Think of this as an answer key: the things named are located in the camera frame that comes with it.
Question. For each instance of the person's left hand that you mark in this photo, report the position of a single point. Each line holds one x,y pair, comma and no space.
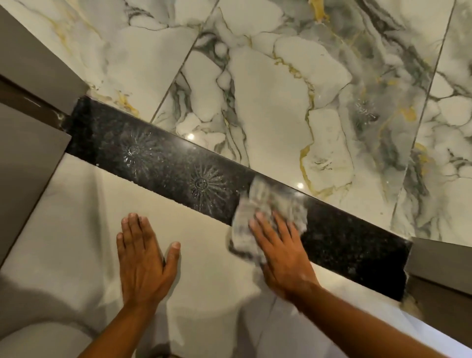
142,265

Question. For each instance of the person's right hand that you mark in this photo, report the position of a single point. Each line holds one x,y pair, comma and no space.
285,262

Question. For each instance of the checkered cleaning cloth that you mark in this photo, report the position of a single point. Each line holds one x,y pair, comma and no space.
265,199

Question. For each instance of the black granite threshold strip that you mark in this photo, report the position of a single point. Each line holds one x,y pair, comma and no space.
166,166

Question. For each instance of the person's right forearm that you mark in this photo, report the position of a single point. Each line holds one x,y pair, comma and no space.
361,328

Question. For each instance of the grey door frame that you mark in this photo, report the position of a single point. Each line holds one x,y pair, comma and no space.
442,265

